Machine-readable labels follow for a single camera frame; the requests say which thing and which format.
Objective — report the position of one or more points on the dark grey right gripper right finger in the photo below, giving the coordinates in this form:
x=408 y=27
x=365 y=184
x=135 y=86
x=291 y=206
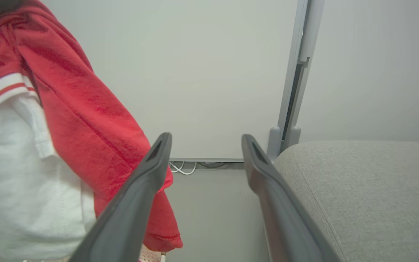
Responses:
x=282 y=218

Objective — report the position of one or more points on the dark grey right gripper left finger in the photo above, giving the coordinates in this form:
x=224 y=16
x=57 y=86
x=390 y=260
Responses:
x=133 y=203

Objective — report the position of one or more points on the white garment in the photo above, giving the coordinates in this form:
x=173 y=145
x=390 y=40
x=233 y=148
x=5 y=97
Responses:
x=31 y=189

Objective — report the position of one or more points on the red garment with striped cuff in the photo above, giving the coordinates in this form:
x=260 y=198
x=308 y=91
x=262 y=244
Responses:
x=86 y=109

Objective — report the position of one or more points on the cream perforated laundry basket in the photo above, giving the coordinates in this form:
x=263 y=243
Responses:
x=151 y=254

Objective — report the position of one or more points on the grey fabric sofa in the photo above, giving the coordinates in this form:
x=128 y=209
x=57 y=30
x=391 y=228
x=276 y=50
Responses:
x=369 y=196

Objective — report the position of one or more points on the wide white partition panel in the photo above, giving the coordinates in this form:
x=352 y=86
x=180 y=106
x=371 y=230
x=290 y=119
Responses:
x=195 y=72

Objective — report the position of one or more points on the grey partition frame post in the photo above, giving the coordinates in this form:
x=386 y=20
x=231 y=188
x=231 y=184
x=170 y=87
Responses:
x=376 y=72

